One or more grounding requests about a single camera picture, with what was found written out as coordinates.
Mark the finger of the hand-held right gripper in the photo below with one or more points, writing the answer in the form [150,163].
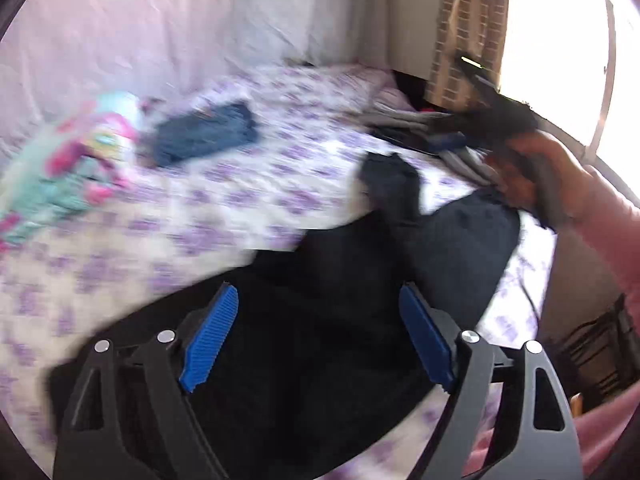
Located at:
[455,127]

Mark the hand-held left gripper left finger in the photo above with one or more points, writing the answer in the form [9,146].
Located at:
[212,335]

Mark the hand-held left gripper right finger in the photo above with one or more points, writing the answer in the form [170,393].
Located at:
[425,340]

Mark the black t-shirt with yellow smiley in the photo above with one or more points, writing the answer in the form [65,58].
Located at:
[325,285]

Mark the person's right forearm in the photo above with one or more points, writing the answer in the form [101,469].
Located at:
[615,230]

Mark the person's right hand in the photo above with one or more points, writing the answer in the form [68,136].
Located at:
[565,160]

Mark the dark blue garment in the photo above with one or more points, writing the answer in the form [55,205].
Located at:
[450,141]

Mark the grey garment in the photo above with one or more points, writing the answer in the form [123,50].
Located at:
[400,120]

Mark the black garment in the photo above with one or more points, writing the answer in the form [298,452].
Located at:
[400,139]

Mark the brick-pattern curtain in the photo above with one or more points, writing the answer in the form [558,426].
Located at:
[470,20]

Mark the purple floral bed sheet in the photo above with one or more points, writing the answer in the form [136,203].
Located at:
[250,185]

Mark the dark wooden furniture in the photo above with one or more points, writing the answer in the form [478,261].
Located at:
[600,355]

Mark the folded blue jeans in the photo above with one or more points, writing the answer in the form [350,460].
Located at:
[200,132]

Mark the person's pink shirt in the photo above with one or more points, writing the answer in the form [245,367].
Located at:
[605,440]

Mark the pink and teal clothes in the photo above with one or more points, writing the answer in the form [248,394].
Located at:
[75,170]

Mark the window frame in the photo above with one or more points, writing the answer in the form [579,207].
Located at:
[609,60]

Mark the white wall drape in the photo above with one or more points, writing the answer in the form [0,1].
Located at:
[150,20]

